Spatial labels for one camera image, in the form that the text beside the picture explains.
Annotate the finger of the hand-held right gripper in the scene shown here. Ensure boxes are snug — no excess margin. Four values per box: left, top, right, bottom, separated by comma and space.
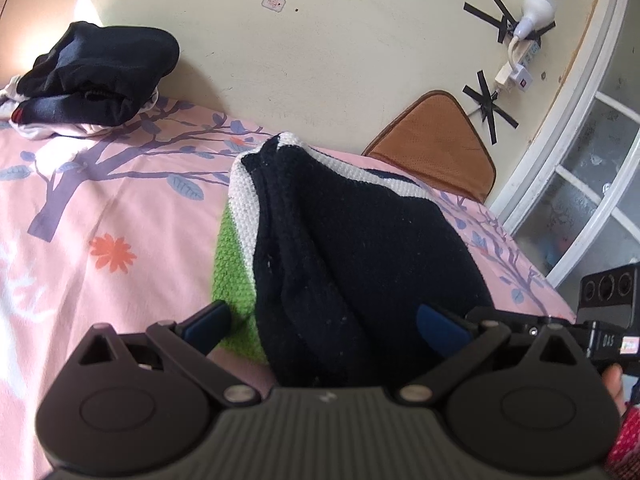
464, 307, 585, 337

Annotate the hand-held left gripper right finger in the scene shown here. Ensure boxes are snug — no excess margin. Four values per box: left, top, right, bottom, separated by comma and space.
400, 304, 589, 404

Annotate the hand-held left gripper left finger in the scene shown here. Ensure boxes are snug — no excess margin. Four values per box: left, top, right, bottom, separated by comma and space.
77, 300, 262, 406

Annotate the black knit sweater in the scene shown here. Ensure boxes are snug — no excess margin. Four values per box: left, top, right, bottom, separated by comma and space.
212, 131, 496, 389

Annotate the pile of dark clothes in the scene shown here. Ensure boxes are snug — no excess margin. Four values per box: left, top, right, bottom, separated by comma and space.
10, 21, 181, 127

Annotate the person's right hand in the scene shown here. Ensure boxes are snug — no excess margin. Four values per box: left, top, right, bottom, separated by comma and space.
602, 364, 627, 418

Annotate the red patterned cloth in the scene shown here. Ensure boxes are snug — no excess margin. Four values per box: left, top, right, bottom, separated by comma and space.
604, 395, 640, 480

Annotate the pink floral bed sheet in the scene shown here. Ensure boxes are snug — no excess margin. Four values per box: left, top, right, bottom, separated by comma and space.
0, 95, 577, 480

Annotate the white framed door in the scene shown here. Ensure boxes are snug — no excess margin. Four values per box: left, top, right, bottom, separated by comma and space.
487, 0, 640, 288

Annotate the black tape cross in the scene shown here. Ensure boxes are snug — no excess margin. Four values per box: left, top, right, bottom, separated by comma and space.
462, 0, 517, 44
462, 72, 519, 146

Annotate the white plug adapter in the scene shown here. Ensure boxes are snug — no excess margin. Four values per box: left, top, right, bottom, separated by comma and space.
493, 62, 534, 93

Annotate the white power strip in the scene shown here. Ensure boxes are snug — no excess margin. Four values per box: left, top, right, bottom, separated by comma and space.
507, 35, 544, 74

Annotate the black tape strip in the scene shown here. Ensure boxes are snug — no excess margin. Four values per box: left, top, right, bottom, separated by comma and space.
529, 19, 557, 47

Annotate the white light bulb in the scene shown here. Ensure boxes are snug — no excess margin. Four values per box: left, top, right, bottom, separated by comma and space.
512, 0, 559, 41

